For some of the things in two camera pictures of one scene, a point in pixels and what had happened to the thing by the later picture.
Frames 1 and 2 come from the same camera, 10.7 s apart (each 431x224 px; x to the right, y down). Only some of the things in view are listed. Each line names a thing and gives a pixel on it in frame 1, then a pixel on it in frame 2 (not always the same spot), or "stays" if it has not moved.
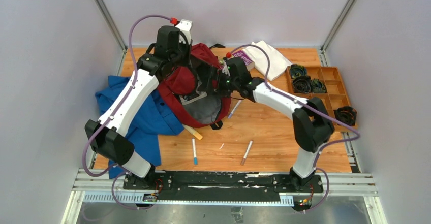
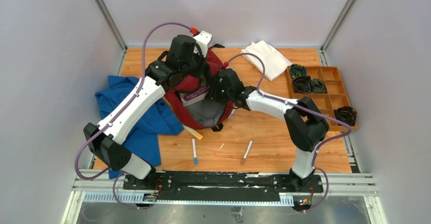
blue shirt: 154,118 stays
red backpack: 190,93 stays
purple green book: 249,63 → 189,97
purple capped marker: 234,109 stays
